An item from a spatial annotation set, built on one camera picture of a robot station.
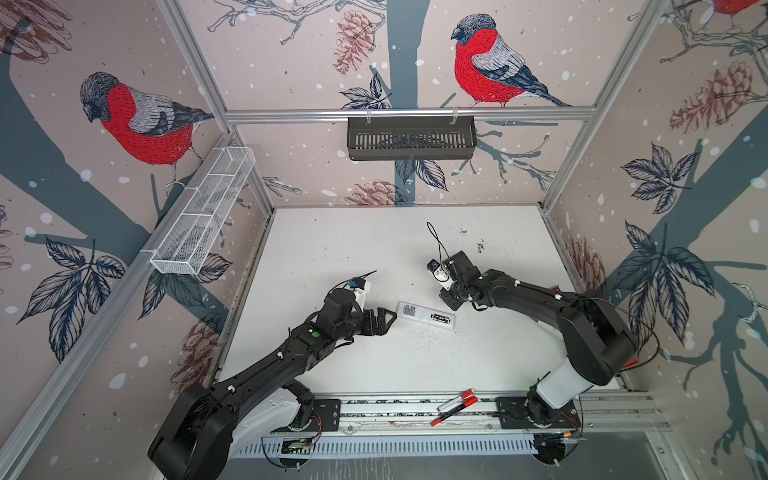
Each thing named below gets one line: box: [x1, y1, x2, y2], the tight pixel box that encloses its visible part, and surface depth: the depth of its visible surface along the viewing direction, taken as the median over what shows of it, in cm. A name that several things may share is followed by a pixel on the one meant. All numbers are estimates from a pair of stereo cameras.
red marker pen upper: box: [436, 388, 475, 412], surface depth 78 cm
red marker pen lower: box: [429, 395, 479, 427], surface depth 76 cm
